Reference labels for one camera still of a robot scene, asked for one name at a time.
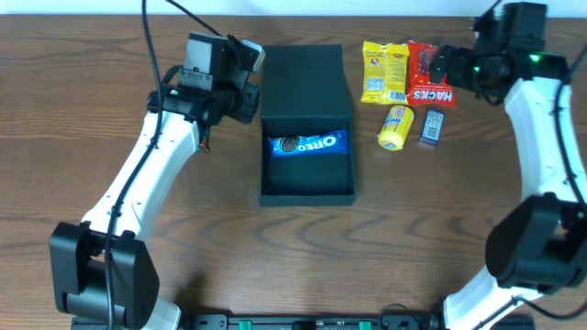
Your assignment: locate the red Hacks candy bag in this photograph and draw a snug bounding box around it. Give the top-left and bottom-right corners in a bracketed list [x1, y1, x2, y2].
[407, 40, 456, 107]

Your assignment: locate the dark green box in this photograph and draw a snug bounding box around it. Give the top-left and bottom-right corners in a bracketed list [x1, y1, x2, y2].
[260, 45, 356, 206]

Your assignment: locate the yellow Hacks candy bag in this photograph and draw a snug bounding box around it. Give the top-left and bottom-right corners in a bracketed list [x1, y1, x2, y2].
[360, 40, 409, 105]

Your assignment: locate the blue Oreo cookie pack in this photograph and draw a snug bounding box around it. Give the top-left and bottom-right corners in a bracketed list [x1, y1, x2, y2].
[267, 129, 348, 158]

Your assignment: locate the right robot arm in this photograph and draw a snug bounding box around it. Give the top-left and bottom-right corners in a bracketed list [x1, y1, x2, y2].
[426, 46, 586, 329]

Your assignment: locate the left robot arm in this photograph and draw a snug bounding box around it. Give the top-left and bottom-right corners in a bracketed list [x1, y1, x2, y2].
[50, 66, 260, 329]

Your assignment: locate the small dark blue box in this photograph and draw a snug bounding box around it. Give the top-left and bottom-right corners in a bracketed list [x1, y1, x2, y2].
[419, 108, 446, 146]

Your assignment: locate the yellow Mentos roll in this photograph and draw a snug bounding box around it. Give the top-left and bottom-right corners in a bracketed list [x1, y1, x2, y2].
[378, 105, 415, 151]

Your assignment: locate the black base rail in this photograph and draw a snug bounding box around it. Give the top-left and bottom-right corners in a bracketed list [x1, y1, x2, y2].
[71, 313, 537, 330]

